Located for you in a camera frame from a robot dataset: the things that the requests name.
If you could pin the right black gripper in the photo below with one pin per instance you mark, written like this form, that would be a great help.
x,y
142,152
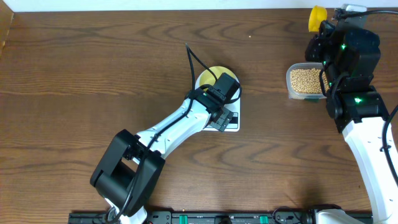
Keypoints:
x,y
318,42

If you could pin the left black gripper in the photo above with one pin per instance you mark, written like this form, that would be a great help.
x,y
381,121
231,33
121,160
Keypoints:
x,y
221,122

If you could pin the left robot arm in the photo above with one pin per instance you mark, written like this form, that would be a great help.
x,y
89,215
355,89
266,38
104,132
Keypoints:
x,y
131,166

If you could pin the yellow measuring scoop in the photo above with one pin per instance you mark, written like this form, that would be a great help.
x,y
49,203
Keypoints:
x,y
317,15

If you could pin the white digital kitchen scale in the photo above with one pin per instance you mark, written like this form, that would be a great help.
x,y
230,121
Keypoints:
x,y
235,123

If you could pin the wooden side panel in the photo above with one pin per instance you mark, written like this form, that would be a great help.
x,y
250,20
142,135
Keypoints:
x,y
6,17

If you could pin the yellow plastic bowl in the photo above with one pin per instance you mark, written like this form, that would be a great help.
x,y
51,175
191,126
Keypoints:
x,y
207,78

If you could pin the soybeans in container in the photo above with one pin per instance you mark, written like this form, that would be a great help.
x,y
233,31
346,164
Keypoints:
x,y
306,81

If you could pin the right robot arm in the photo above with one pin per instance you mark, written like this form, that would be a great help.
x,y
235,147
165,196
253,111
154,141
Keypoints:
x,y
349,55

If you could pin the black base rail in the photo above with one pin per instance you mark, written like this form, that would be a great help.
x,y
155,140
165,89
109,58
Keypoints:
x,y
165,217

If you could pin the clear plastic container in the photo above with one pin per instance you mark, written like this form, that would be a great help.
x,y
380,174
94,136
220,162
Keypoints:
x,y
301,96

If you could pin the green tape piece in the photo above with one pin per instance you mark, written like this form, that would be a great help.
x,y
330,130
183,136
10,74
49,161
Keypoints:
x,y
315,100

